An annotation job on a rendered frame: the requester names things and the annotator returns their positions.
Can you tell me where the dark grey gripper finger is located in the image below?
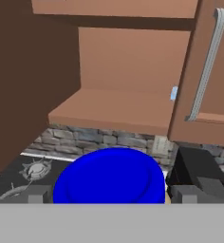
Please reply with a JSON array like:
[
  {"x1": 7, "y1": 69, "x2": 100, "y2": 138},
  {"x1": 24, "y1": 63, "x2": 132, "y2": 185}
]
[{"x1": 166, "y1": 146, "x2": 224, "y2": 204}]

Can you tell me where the open brown wooden cabinet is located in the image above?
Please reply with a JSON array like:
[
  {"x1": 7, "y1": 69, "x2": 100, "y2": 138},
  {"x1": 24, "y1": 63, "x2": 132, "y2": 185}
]
[{"x1": 30, "y1": 0, "x2": 201, "y2": 137}]

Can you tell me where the small pale blue door hinge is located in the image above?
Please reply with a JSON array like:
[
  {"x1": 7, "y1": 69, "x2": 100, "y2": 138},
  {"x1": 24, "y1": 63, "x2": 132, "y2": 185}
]
[{"x1": 169, "y1": 84, "x2": 179, "y2": 102}]

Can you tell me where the black hob with grey burners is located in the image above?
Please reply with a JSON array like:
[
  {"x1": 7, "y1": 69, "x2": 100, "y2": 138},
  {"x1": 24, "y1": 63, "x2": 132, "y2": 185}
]
[{"x1": 0, "y1": 152, "x2": 78, "y2": 204}]

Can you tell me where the brown cabinet door with handle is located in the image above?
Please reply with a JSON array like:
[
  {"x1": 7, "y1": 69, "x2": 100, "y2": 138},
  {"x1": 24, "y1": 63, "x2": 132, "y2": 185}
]
[{"x1": 167, "y1": 0, "x2": 224, "y2": 148}]

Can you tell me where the grey cabinet door handle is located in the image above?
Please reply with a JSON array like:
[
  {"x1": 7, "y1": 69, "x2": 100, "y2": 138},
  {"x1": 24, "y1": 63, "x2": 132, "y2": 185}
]
[{"x1": 184, "y1": 7, "x2": 224, "y2": 122}]

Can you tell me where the brown cabinet door without handle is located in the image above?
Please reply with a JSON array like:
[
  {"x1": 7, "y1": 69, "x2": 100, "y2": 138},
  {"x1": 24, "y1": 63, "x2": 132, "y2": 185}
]
[{"x1": 0, "y1": 0, "x2": 83, "y2": 182}]

